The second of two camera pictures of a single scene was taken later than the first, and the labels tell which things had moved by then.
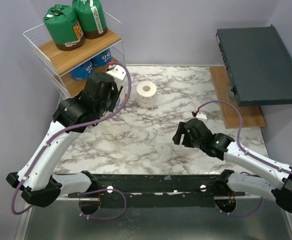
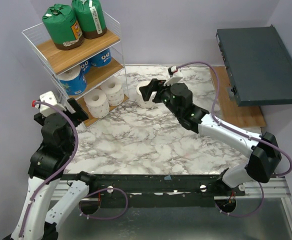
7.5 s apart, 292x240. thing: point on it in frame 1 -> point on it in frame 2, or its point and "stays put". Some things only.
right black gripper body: x=184 y=136 -> x=155 y=91
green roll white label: x=90 y=14 stays put
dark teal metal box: x=260 y=69 stays put
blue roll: x=103 y=58 stays put
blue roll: x=122 y=98 -> x=74 y=79
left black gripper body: x=110 y=104 -> x=42 y=119
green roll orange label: x=64 y=27 stays put
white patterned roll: x=146 y=94 stays put
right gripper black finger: x=180 y=131 -> x=155 y=86
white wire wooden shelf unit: x=72 y=68 stays put
